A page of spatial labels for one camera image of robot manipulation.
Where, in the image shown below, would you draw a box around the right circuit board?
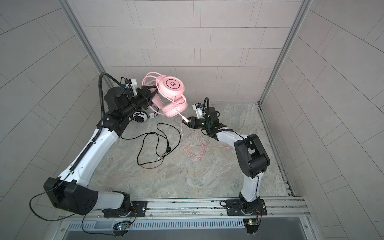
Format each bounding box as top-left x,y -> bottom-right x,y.
243,219 -> 261,234

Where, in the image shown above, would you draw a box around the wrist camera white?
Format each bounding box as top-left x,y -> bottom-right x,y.
125,79 -> 137,98
193,103 -> 204,119

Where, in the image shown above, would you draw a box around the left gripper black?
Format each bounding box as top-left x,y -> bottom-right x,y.
119,86 -> 159,120

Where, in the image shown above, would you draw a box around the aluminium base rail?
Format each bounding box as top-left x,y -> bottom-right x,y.
58,197 -> 310,235

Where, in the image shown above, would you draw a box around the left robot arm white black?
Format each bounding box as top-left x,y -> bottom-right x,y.
44,86 -> 157,217

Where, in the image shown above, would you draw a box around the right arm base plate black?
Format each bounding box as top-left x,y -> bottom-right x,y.
220,198 -> 268,216

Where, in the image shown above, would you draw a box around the left circuit board green led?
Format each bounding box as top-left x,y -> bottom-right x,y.
113,221 -> 132,231

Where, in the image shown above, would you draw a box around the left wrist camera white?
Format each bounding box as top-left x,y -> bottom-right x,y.
125,79 -> 137,98

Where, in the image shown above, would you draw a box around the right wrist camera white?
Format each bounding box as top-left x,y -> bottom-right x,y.
193,103 -> 204,119

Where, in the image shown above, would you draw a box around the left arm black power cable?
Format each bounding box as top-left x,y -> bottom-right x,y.
29,179 -> 121,236

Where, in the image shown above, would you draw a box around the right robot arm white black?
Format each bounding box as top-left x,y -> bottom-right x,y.
183,107 -> 271,216

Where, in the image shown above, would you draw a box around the pink headphones with cable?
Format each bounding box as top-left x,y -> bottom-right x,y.
142,72 -> 234,149

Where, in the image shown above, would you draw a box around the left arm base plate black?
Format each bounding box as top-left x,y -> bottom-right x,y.
102,200 -> 148,218

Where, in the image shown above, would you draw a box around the white black headphones with cable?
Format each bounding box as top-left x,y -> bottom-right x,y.
118,116 -> 182,171

